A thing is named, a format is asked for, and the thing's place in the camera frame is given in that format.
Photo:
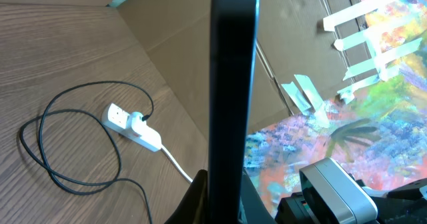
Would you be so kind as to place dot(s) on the white power strip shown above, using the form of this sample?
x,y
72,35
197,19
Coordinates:
x,y
115,118

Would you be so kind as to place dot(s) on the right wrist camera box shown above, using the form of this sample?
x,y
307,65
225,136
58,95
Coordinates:
x,y
333,196

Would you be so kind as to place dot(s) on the blue Samsung Galaxy smartphone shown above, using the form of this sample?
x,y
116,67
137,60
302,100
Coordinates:
x,y
233,30

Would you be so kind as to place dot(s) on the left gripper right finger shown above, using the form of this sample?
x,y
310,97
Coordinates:
x,y
254,210

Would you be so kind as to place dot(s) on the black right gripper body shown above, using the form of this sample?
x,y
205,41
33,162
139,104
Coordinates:
x,y
403,205

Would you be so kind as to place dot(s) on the white charger plug adapter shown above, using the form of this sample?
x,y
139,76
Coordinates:
x,y
136,123

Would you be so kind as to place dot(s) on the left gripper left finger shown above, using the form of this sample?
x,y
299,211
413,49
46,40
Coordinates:
x,y
192,207

